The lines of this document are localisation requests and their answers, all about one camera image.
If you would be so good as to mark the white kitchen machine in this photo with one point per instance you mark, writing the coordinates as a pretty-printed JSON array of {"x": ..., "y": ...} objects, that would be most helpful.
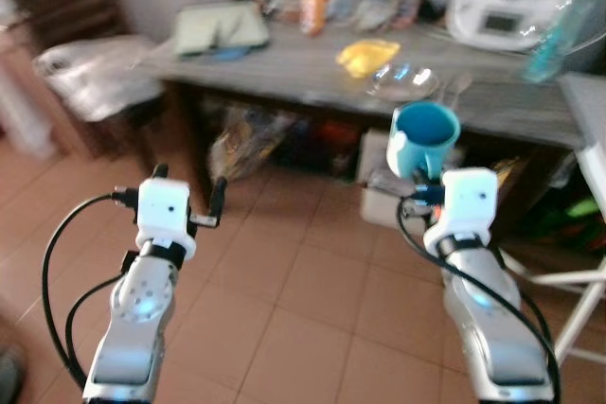
[{"x": 511, "y": 7}]

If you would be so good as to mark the grey wooden table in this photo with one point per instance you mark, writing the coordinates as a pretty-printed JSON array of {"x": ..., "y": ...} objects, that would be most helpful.
[{"x": 284, "y": 73}]

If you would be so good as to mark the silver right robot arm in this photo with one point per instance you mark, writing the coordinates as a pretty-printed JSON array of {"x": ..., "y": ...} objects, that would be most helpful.
[{"x": 497, "y": 328}]

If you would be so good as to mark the teal mug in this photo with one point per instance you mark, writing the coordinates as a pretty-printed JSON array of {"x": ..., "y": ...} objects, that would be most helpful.
[{"x": 423, "y": 139}]

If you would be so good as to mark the clear plastic wrapped bundle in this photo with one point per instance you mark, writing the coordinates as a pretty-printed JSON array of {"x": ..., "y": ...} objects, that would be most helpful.
[{"x": 95, "y": 78}]

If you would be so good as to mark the dark wooden cabinet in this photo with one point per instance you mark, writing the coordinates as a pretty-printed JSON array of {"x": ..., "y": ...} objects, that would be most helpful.
[{"x": 66, "y": 7}]

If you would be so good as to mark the green cutting board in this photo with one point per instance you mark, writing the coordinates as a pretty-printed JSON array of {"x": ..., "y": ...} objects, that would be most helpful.
[{"x": 222, "y": 30}]

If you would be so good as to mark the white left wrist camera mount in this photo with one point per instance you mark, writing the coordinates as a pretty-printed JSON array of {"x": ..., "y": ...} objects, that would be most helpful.
[{"x": 163, "y": 215}]

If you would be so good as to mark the white plastic folding table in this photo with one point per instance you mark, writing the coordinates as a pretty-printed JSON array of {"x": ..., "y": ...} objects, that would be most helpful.
[{"x": 589, "y": 139}]

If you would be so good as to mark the printed snack bag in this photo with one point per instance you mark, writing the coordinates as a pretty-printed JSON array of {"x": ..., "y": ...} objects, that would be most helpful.
[{"x": 246, "y": 144}]

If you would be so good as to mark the orange sauce bottle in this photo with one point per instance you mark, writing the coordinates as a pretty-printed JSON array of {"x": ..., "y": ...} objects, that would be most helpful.
[{"x": 315, "y": 2}]

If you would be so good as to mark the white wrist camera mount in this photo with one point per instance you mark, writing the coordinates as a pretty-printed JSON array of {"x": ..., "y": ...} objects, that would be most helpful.
[
  {"x": 163, "y": 215},
  {"x": 466, "y": 210}
]

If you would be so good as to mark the clear water bottle teal cap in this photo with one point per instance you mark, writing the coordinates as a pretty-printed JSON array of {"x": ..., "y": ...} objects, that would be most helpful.
[{"x": 559, "y": 30}]

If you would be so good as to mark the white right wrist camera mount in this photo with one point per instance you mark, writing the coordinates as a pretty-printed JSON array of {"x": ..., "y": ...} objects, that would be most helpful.
[{"x": 466, "y": 210}]

